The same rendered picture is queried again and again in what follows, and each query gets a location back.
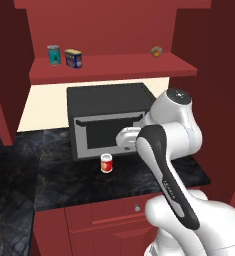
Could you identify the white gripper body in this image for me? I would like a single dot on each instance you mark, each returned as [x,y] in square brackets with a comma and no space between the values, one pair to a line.
[127,135]

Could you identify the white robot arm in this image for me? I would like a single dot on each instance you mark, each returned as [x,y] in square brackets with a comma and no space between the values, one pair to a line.
[185,133]

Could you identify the red cabinet shelf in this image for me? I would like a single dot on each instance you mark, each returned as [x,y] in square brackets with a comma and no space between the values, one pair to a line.
[115,68]

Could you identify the red cabinet door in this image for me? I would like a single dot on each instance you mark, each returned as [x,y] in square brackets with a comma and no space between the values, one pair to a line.
[5,66]
[212,83]

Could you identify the red and white can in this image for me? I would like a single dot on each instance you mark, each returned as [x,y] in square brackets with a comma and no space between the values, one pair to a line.
[106,164]

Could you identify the black and grey microwave oven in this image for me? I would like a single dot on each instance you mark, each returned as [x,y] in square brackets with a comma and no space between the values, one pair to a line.
[102,100]

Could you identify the red drawer front with knob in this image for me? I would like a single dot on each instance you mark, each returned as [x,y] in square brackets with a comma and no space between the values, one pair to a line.
[130,201]

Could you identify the grey round drawer knob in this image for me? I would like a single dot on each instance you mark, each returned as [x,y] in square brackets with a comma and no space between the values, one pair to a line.
[137,208]

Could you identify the small tan and grey object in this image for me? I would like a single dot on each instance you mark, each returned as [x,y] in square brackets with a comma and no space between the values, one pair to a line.
[156,51]

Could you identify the blue and yellow can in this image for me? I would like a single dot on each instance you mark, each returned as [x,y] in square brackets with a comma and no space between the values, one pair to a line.
[73,59]

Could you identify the teal can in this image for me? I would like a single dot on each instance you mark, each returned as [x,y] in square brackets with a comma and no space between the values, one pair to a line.
[54,55]

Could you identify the red lower cupboard door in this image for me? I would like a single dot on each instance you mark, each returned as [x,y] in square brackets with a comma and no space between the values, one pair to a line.
[99,241]

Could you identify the red open wall cabinet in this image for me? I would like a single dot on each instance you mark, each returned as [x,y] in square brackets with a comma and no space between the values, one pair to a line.
[102,26]

